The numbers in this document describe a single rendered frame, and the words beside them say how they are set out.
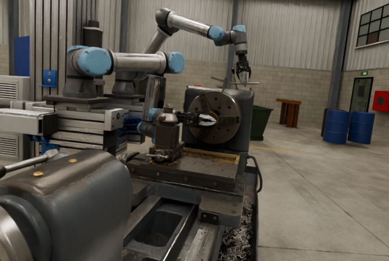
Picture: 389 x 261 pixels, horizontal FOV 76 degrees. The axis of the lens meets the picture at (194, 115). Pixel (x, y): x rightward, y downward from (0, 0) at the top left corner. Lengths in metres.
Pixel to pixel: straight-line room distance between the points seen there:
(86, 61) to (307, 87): 11.90
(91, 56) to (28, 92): 0.61
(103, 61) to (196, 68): 10.46
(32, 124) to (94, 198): 0.91
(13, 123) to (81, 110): 0.27
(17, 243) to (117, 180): 0.16
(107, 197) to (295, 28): 12.49
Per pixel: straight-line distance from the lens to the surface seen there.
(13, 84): 1.64
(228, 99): 1.44
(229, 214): 0.77
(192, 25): 1.52
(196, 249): 0.69
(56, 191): 0.32
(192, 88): 1.65
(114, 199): 0.37
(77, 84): 1.25
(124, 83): 1.69
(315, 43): 12.94
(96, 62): 1.12
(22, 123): 1.26
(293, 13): 12.77
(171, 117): 0.91
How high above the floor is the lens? 1.26
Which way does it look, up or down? 7 degrees down
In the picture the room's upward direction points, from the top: 5 degrees clockwise
